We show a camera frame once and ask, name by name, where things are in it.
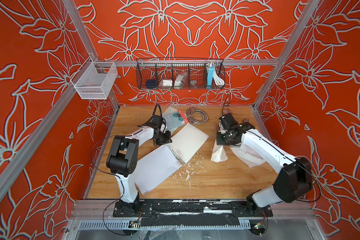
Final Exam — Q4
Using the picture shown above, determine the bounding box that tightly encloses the dark round object in basket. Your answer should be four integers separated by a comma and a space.
145, 79, 158, 89

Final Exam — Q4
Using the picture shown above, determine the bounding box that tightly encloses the white wire basket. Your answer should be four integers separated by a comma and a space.
73, 62, 118, 100

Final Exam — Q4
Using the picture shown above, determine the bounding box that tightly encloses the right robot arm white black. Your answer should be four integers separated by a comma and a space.
212, 114, 313, 214

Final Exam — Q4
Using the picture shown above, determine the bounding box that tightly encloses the small coiled metal hose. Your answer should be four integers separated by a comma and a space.
185, 107, 209, 125

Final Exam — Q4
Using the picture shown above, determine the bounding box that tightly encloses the white sticker picture notebook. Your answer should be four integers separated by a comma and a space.
133, 124, 209, 195

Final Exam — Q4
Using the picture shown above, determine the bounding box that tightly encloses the teal steno notes notebook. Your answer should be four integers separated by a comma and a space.
163, 110, 189, 131

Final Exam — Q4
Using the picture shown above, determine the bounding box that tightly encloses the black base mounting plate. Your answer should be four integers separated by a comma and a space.
113, 199, 273, 228

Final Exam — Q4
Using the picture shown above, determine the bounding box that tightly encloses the light blue box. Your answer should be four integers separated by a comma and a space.
206, 63, 215, 89

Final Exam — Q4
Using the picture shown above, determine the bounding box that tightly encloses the black wire wall basket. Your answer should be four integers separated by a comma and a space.
136, 57, 226, 90

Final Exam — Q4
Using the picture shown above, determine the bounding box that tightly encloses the white cable in basket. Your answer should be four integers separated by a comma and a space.
212, 66, 225, 87

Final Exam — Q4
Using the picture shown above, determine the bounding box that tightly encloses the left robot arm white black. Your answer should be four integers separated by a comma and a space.
106, 104, 172, 216

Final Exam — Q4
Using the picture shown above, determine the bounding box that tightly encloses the torn white notebook page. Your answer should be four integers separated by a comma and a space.
230, 144, 266, 168

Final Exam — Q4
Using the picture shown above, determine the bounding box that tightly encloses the clear plastic bag in basket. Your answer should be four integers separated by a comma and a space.
174, 73, 188, 90

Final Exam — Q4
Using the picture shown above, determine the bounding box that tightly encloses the white small box in basket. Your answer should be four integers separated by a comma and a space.
159, 79, 173, 88

